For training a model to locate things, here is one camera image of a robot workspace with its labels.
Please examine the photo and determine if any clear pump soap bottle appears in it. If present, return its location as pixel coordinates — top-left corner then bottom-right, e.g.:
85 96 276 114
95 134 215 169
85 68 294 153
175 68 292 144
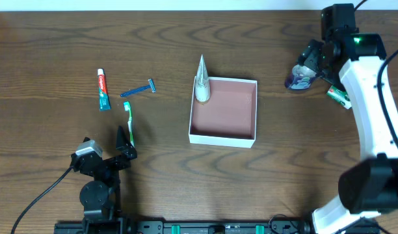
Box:
285 64 317 90

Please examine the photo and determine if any black cable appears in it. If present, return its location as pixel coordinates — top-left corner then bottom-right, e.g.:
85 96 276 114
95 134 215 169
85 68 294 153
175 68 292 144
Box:
353 0 398 160
10 166 73 234

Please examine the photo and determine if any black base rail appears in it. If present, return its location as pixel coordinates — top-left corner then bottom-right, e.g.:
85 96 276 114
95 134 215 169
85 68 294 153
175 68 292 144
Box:
53 219 313 234

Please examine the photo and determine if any white squeeze tube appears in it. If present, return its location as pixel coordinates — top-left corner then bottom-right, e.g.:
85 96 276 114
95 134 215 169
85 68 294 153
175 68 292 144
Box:
194 55 211 103

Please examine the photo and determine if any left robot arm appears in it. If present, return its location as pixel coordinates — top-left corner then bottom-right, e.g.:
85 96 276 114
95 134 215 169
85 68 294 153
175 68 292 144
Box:
70 126 137 222

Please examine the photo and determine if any white box with pink interior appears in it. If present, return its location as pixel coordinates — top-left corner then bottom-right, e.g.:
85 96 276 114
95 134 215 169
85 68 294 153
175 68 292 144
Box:
188 77 258 148

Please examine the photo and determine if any right black cable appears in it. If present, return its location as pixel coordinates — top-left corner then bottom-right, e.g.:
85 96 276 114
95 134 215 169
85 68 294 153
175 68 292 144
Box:
353 0 398 160

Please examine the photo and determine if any green and white toothbrush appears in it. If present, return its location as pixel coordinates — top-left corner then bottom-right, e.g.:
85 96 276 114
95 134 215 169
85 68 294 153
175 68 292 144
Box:
124 101 135 146

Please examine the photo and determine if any green soap bar package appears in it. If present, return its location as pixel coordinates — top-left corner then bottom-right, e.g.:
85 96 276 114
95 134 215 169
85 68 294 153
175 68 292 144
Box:
326 86 352 109

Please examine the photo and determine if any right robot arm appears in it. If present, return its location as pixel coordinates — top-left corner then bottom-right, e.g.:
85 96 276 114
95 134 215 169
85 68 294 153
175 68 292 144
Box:
299 31 398 233

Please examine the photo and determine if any red and teal toothpaste tube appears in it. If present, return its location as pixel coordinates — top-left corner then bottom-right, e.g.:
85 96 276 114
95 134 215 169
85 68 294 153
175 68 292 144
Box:
98 68 111 111

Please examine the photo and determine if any left black cable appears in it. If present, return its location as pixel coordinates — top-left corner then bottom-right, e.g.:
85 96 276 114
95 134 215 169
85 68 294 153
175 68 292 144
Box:
10 166 73 234

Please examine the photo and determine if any blue disposable razor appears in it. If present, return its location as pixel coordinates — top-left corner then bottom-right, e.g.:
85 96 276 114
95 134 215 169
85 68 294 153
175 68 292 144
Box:
120 79 156 98

